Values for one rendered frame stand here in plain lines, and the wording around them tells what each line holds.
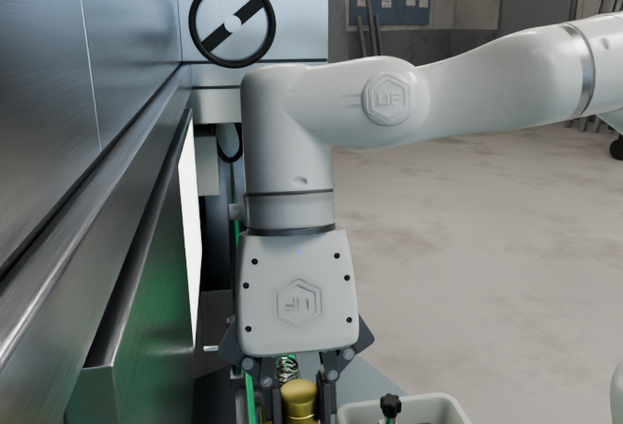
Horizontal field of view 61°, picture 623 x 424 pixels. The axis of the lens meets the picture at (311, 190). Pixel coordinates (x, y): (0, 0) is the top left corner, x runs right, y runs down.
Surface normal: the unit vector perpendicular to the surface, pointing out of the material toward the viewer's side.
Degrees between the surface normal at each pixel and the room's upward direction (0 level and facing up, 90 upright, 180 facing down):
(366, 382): 0
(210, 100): 90
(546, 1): 90
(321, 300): 74
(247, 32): 90
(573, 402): 0
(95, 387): 90
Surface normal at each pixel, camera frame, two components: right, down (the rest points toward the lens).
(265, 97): -0.40, 0.06
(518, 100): -0.85, 0.33
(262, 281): 0.05, 0.02
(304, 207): 0.34, 0.03
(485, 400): 0.00, -0.95
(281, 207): -0.17, 0.05
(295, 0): 0.16, 0.30
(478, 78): -0.79, 0.11
